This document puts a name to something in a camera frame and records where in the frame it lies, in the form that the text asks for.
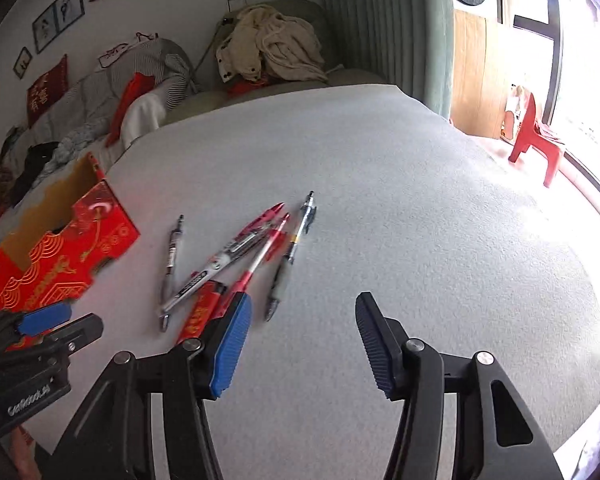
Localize red orange lighter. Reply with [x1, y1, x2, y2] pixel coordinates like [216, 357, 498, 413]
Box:
[175, 280, 226, 344]

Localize black grey marker pen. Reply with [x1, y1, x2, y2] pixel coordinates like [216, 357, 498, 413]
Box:
[160, 214, 184, 304]

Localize red grip gel pen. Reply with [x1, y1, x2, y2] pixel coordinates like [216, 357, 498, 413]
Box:
[211, 212, 290, 320]

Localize red cardboard tray box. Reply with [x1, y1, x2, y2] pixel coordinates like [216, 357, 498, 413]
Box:
[0, 150, 143, 351]

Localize silver clear gel pen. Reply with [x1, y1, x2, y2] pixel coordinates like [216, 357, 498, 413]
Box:
[159, 220, 274, 326]

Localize black clear gel pen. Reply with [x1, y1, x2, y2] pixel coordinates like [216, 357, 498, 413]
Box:
[264, 191, 317, 322]

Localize red clear gel pen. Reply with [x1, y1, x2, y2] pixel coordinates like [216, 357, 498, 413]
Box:
[227, 203, 285, 250]

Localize hand holding left gripper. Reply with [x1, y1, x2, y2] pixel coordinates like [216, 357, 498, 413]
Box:
[0, 426, 42, 480]

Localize black garment on sofa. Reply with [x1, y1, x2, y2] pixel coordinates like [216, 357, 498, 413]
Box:
[9, 142, 59, 207]

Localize red embroidered pillow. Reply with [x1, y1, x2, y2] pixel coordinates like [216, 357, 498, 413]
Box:
[27, 54, 69, 128]

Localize grey covered sofa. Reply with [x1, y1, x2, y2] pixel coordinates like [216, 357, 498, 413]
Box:
[0, 38, 194, 211]

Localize red plastic stool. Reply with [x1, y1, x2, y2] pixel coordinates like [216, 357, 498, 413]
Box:
[508, 93, 565, 188]

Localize red cushion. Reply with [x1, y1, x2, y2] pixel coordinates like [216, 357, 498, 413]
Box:
[105, 73, 156, 148]

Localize beige clothes pile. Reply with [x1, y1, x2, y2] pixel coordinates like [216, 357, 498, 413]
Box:
[215, 4, 327, 84]

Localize green curtain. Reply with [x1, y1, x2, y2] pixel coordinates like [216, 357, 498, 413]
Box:
[324, 0, 454, 118]

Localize green armchair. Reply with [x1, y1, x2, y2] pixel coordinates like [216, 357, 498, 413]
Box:
[163, 0, 386, 125]

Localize framed wall pictures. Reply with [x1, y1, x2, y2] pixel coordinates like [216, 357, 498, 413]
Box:
[12, 0, 99, 80]

